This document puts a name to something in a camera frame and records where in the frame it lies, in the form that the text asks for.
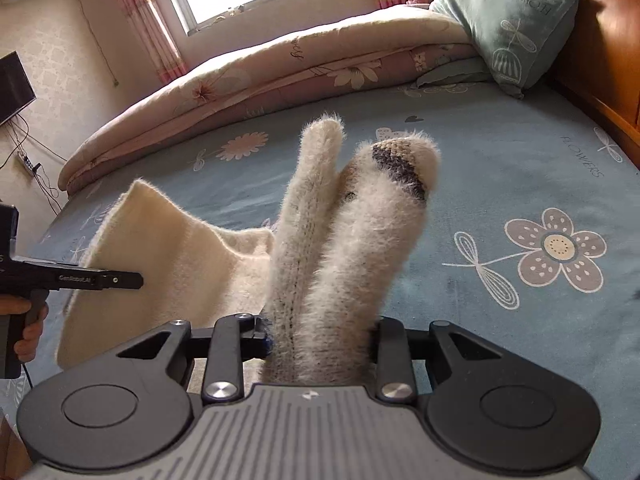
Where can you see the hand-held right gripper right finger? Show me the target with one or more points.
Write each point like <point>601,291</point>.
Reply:
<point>387,340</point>

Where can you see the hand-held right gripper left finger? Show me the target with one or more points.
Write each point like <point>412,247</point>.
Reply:
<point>252,332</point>

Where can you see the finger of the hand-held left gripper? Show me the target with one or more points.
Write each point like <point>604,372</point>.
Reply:
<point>122,280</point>

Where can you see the white fuzzy sweater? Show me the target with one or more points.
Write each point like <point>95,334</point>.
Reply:
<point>325,240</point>

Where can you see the person's left hand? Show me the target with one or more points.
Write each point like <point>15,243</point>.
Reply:
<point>30,335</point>

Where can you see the power strip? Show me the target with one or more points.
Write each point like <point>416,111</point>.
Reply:
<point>29,161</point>

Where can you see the bed with blue floral sheet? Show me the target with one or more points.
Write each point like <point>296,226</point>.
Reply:
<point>500,160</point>

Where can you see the pink floral quilt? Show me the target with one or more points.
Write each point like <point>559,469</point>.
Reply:
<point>250,75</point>

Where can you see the flat teal pillow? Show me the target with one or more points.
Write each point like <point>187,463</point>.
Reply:
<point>450,72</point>

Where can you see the teal printed pillow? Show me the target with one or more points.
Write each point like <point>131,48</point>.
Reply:
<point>505,15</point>

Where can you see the wooden headboard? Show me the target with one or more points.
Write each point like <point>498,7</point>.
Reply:
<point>610,35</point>

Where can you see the black wall television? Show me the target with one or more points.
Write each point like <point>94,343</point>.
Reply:
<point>12,90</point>

